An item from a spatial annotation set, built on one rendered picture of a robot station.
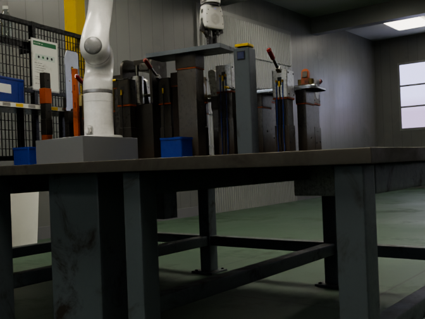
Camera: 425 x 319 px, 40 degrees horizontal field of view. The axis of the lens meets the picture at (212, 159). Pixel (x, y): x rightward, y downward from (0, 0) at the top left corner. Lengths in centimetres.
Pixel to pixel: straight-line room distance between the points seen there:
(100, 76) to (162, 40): 501
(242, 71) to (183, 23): 542
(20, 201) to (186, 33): 371
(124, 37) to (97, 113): 458
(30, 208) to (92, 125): 273
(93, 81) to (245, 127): 64
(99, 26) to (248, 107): 68
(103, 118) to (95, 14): 42
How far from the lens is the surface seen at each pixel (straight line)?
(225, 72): 258
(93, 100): 239
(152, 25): 730
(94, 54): 237
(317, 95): 283
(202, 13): 247
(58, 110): 335
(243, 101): 236
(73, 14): 400
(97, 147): 228
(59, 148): 234
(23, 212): 501
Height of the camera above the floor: 67
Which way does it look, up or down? level
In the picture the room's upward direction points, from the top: 2 degrees counter-clockwise
